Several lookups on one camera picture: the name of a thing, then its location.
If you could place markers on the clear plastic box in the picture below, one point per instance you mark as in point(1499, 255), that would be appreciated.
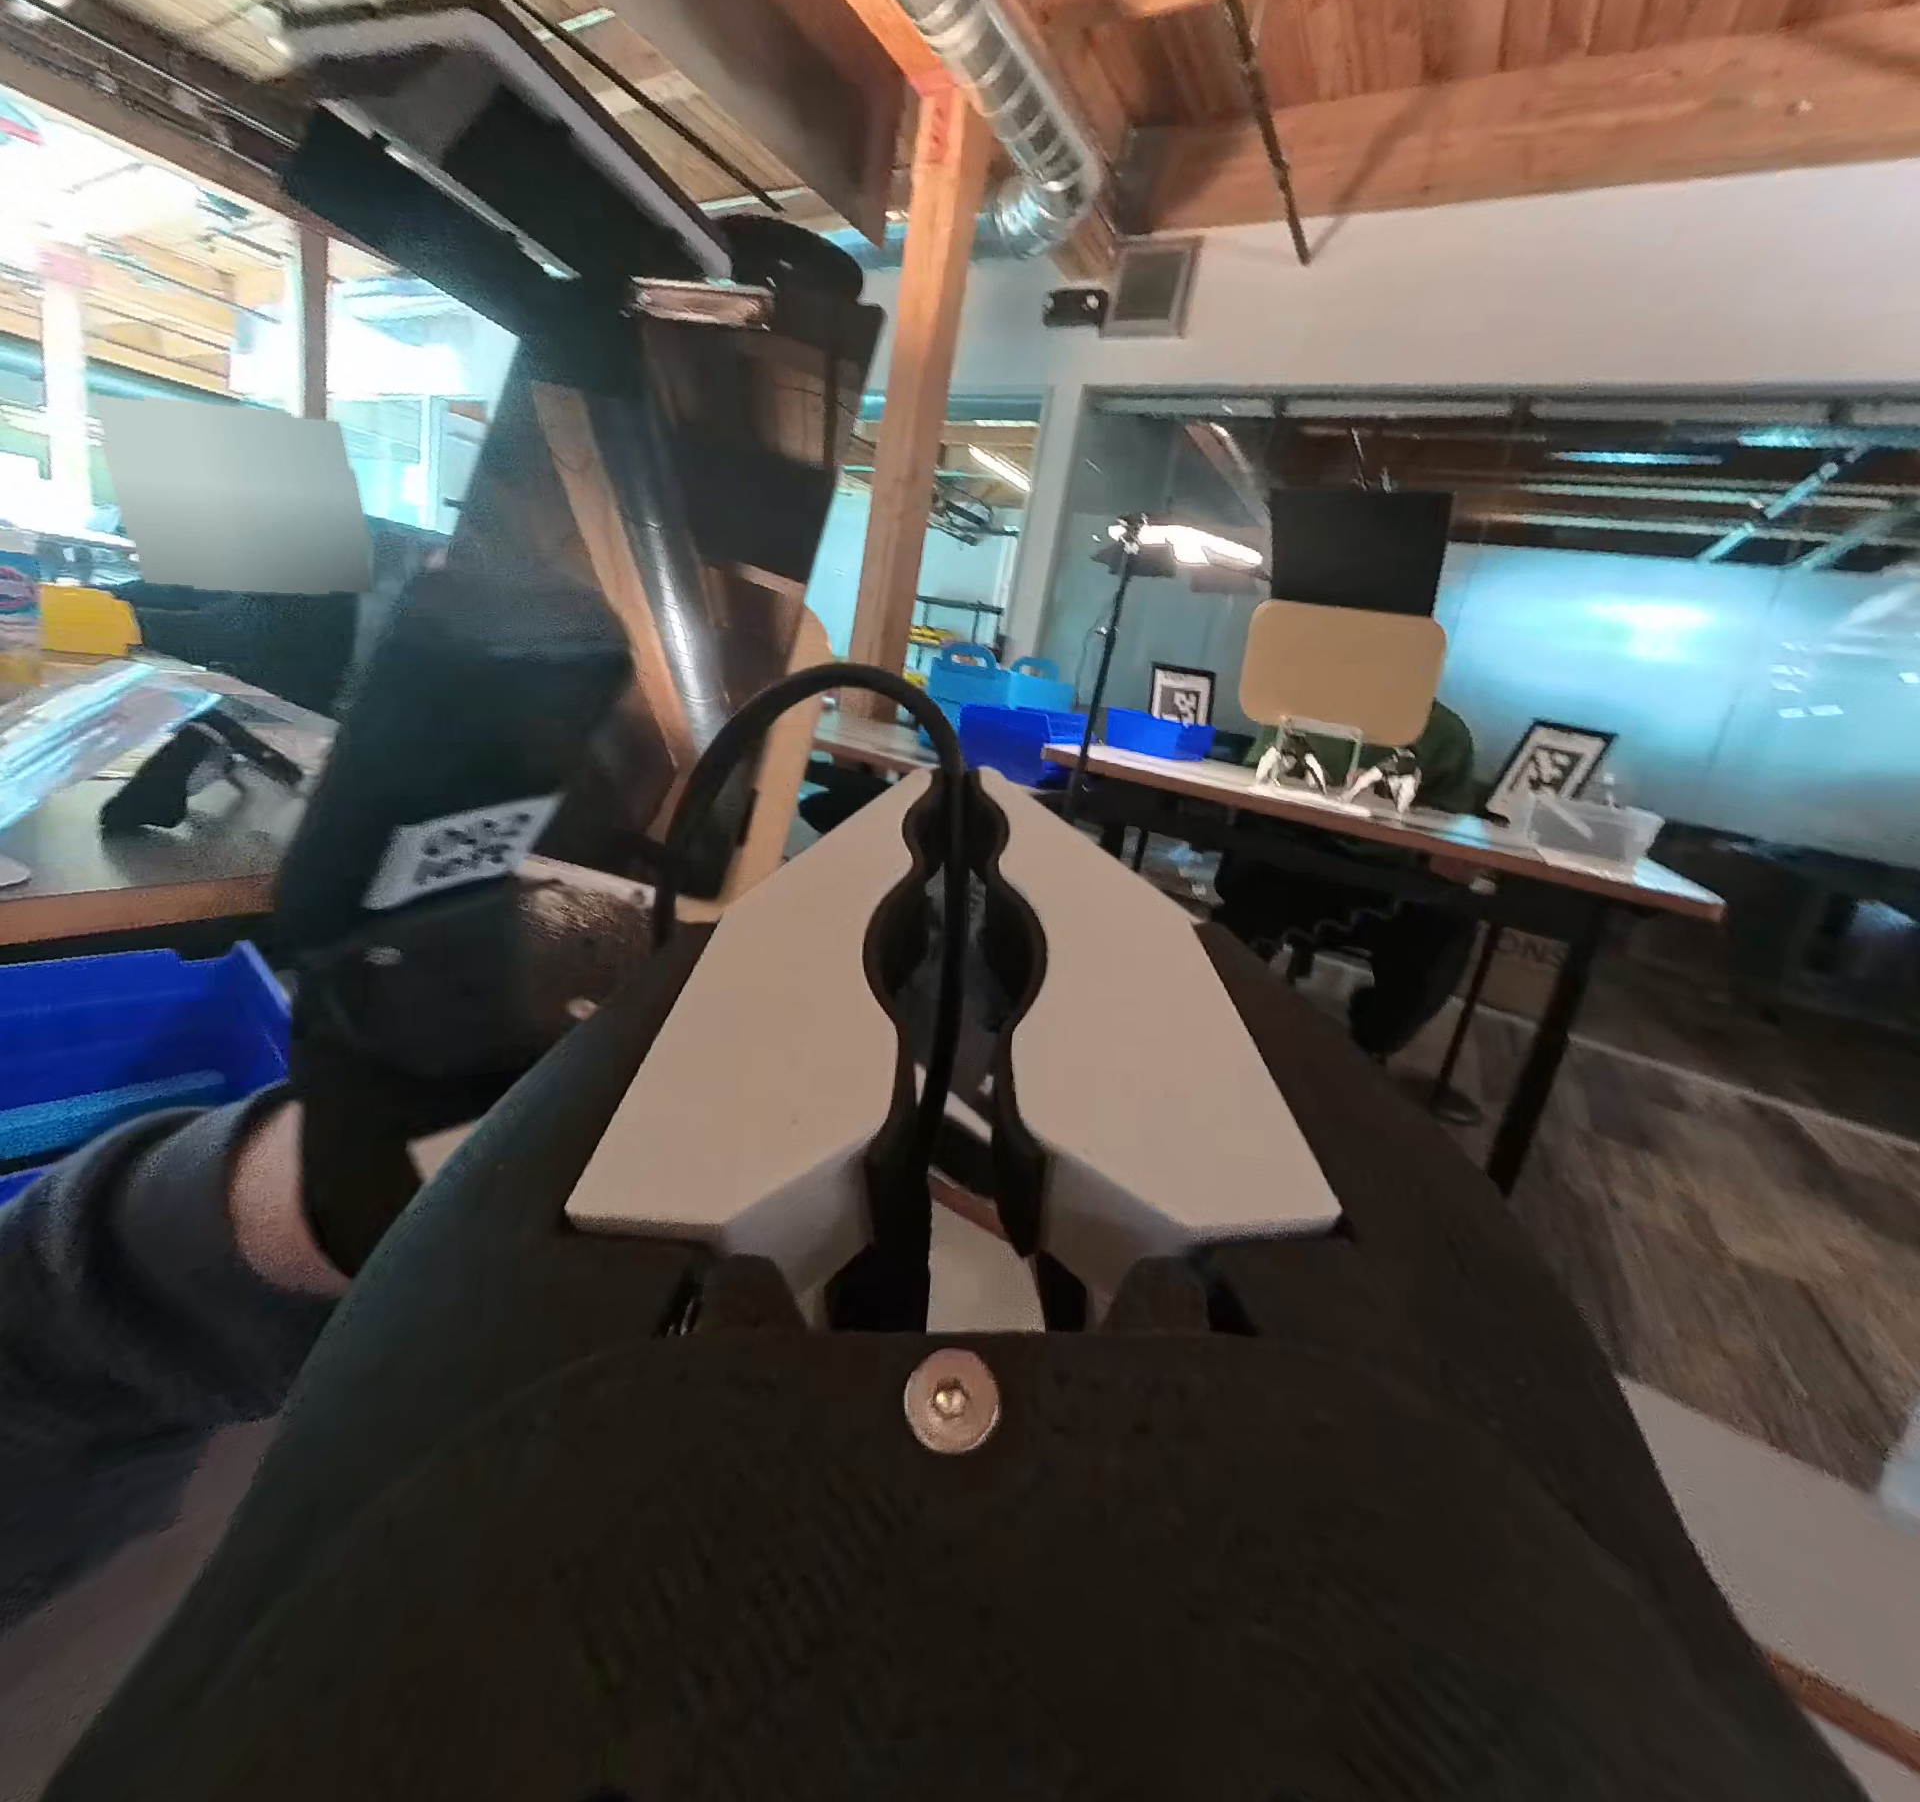
point(1597, 823)

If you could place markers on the wooden-edged side table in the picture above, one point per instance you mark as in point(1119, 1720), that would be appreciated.
point(886, 741)

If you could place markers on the silver ventilation duct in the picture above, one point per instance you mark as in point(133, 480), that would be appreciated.
point(977, 18)

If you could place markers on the tripod studio light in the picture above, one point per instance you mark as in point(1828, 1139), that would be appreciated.
point(1164, 551)

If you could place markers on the person's left forearm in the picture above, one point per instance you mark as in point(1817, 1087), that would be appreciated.
point(123, 1353)

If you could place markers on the cardboard box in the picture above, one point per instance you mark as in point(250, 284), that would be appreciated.
point(1520, 970)

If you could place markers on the small framed printed tag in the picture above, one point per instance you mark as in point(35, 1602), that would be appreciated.
point(1182, 696)

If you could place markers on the black wall-mounted device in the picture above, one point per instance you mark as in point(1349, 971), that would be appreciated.
point(1076, 304)

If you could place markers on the large blue storage bin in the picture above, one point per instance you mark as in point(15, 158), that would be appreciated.
point(136, 1038)

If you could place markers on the wall air vent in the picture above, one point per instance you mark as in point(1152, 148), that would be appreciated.
point(1152, 285)

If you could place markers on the person's left hand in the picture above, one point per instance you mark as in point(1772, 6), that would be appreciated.
point(288, 1203)

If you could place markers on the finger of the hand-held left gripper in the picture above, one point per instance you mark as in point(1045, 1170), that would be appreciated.
point(452, 78)

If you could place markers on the small blue storage bin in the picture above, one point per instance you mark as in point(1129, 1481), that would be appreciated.
point(1164, 738)

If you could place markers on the black monitor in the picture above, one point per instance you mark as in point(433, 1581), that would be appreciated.
point(1361, 551)

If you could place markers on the container with colourful label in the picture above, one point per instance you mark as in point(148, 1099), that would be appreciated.
point(16, 616)

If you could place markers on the yellow storage bin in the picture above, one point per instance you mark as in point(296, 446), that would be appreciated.
point(89, 621)

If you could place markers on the wooden post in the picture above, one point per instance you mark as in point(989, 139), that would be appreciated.
point(922, 408)

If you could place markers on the black stand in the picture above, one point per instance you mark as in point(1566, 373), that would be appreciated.
point(190, 774)

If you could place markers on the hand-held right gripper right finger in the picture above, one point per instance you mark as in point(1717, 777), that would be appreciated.
point(1156, 1068)

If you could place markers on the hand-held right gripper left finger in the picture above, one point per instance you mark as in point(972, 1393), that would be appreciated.
point(767, 1051)

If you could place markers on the large framed printed tag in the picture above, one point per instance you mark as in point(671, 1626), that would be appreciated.
point(1552, 774)

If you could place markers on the white grippers on clear stand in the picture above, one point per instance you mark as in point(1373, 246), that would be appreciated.
point(1336, 764)

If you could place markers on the wide blue storage bin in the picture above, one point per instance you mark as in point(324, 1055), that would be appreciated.
point(1021, 751)

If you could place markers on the long wooden-edged table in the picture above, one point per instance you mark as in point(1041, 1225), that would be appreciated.
point(1395, 843)

